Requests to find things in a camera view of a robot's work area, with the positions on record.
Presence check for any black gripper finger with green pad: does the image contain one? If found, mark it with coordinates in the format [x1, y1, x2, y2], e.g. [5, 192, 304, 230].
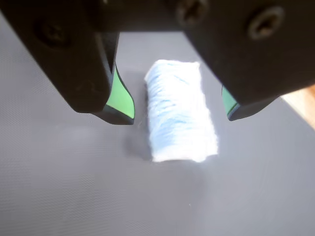
[0, 0, 136, 126]

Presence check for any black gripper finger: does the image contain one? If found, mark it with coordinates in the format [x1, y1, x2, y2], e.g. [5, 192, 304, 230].
[176, 0, 315, 122]

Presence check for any white yarn-wrapped block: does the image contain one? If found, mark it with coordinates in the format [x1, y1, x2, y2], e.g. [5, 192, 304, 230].
[144, 59, 219, 163]

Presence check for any grey table mat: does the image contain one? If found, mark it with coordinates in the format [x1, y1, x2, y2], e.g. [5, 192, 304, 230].
[0, 12, 315, 236]

